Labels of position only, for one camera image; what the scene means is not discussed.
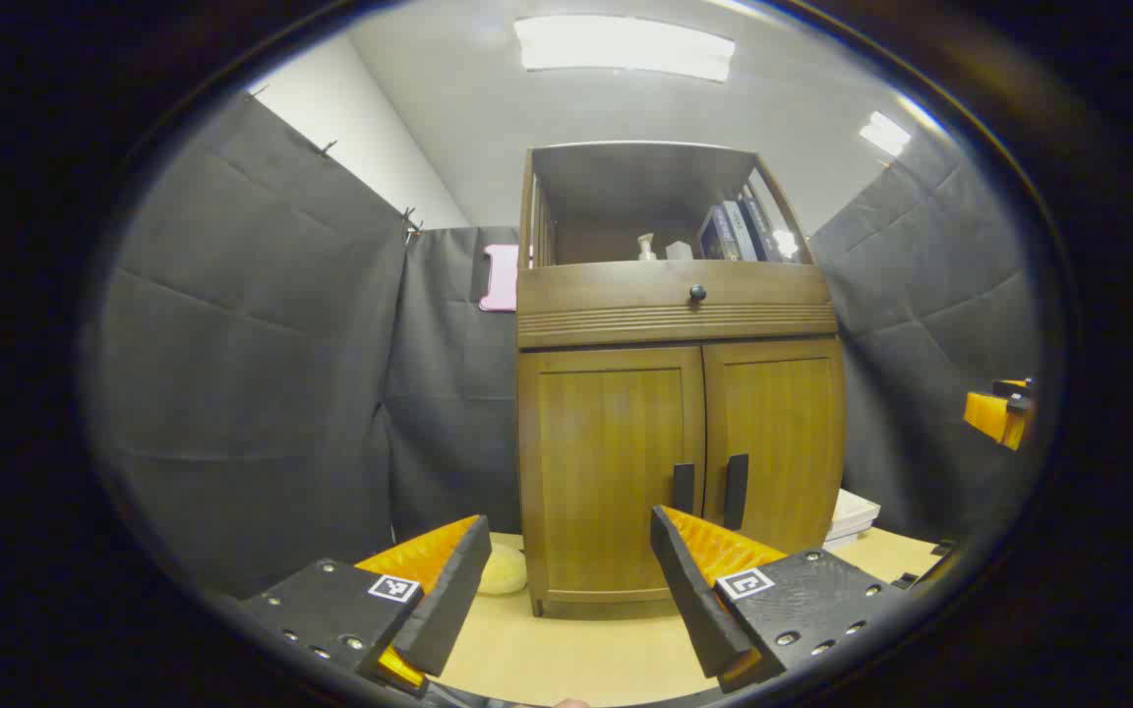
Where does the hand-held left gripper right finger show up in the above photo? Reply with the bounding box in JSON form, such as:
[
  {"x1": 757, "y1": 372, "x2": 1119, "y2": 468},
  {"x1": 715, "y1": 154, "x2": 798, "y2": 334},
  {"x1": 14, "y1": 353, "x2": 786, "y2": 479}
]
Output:
[{"x1": 650, "y1": 504, "x2": 907, "y2": 694}]

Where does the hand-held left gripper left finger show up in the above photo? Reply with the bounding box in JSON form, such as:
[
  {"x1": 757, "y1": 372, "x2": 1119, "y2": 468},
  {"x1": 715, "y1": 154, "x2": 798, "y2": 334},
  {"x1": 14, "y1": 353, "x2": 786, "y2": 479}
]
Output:
[{"x1": 237, "y1": 514, "x2": 494, "y2": 694}]

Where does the wooden cabinet door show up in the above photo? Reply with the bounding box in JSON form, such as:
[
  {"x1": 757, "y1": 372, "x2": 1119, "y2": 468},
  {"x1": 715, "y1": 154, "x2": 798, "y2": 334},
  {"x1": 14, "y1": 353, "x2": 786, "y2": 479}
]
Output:
[
  {"x1": 702, "y1": 339, "x2": 846, "y2": 557},
  {"x1": 519, "y1": 346, "x2": 705, "y2": 603}
]

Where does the wooden double-door shoe cabinet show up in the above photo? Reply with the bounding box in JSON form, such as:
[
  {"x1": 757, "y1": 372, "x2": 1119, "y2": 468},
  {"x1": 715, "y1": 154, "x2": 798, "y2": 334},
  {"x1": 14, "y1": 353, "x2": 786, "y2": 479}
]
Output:
[{"x1": 515, "y1": 141, "x2": 848, "y2": 620}]

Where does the pale yellow round sponge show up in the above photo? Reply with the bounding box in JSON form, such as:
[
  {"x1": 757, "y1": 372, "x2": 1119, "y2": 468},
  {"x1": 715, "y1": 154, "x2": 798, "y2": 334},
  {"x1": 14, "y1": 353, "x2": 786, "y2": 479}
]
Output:
[{"x1": 476, "y1": 544, "x2": 528, "y2": 596}]

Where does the thick cream book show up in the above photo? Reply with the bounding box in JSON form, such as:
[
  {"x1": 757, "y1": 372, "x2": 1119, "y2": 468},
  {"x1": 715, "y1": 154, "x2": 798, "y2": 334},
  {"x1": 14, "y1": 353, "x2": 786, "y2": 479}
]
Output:
[{"x1": 830, "y1": 489, "x2": 882, "y2": 532}]

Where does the light grey spine book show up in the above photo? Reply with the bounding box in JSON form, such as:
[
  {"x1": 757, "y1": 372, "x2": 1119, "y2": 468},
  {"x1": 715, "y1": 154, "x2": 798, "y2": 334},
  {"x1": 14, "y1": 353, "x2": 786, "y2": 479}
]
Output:
[{"x1": 724, "y1": 200, "x2": 760, "y2": 262}]

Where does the wooden drawer with black knob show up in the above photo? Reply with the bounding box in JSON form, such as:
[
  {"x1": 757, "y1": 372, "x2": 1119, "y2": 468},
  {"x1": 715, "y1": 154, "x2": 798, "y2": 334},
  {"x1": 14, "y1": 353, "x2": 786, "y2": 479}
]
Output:
[{"x1": 517, "y1": 261, "x2": 838, "y2": 350}]

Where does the dark blue book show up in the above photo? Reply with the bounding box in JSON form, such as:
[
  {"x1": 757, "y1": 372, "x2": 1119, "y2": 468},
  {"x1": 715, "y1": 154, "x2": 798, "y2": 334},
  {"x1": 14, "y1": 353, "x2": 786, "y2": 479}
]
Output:
[{"x1": 697, "y1": 205, "x2": 740, "y2": 262}]

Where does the black backdrop cloth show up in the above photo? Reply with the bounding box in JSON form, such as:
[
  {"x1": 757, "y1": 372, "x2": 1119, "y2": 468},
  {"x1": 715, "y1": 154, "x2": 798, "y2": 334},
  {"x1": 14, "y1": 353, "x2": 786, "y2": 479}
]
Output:
[{"x1": 85, "y1": 93, "x2": 1044, "y2": 601}]

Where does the large ceiling light panel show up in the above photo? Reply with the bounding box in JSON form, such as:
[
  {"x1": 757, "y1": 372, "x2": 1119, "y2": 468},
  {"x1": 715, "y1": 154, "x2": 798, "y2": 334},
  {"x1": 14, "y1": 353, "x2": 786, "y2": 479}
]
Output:
[{"x1": 514, "y1": 15, "x2": 737, "y2": 83}]

